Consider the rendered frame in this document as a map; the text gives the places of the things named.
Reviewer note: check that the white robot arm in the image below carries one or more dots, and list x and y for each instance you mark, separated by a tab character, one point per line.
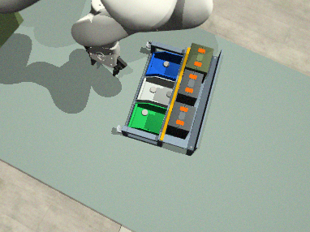
113	20

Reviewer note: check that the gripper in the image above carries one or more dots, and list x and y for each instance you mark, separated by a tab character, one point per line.
107	56

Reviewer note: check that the grey metal bin rack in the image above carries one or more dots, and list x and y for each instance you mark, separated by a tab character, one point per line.
190	143

